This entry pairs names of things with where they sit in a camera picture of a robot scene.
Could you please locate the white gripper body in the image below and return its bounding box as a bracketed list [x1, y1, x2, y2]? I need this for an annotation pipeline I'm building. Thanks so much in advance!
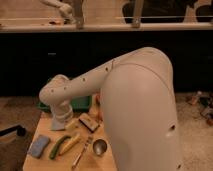
[51, 101, 73, 123]

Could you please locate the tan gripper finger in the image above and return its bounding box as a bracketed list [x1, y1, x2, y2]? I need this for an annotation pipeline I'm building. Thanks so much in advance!
[65, 119, 79, 130]

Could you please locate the yellow banana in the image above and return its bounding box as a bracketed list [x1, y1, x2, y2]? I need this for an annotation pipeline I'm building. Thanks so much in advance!
[59, 133, 81, 155]

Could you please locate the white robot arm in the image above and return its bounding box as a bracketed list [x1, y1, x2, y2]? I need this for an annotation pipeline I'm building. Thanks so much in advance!
[39, 47, 184, 171]

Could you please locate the wooden brush block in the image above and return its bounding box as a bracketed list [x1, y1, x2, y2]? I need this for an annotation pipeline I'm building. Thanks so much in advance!
[79, 113, 99, 132]

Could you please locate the grey folded cloth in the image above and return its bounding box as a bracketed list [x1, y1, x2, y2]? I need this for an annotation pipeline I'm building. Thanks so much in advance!
[51, 116, 66, 131]

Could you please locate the green plastic tray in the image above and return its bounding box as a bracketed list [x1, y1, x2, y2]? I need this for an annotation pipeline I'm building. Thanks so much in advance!
[37, 77, 93, 113]

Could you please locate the green cucumber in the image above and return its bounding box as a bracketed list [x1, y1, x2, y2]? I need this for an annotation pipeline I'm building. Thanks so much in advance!
[49, 135, 71, 160]

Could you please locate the silver fork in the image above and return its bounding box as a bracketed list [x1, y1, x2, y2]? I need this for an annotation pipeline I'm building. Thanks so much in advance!
[71, 136, 93, 171]

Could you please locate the silver metal cup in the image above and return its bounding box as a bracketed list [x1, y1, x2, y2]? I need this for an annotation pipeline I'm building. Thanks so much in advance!
[93, 139, 108, 156]

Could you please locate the blue sponge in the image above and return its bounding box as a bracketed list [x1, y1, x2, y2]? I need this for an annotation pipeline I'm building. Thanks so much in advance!
[28, 135, 50, 158]

